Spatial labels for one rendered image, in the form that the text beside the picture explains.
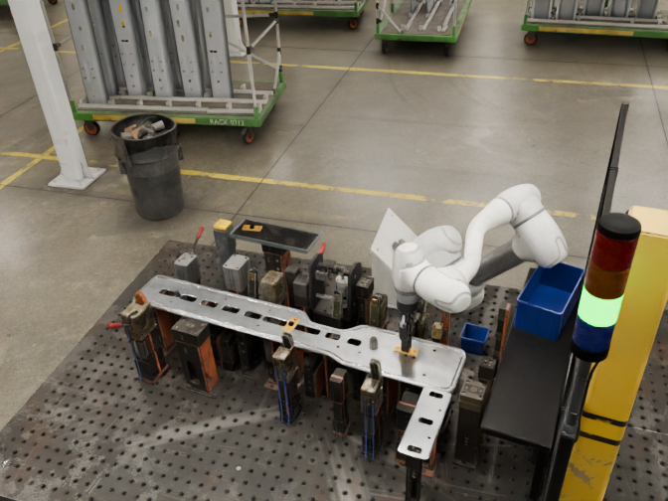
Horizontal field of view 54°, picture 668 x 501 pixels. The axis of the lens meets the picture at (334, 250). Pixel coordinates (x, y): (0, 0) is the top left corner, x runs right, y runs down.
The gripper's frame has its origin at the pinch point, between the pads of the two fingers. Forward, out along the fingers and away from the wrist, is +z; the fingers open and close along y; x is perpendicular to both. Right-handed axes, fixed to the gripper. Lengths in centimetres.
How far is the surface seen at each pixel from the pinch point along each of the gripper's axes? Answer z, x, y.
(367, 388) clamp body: 2.1, 5.8, -23.9
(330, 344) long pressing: 6.5, 28.0, -4.5
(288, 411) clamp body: 30, 39, -21
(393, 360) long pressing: 6.6, 3.5, -4.1
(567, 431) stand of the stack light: -49, -56, -65
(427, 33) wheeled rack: 79, 169, 601
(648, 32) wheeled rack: 81, -73, 676
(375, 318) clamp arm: 5.3, 17.0, 13.6
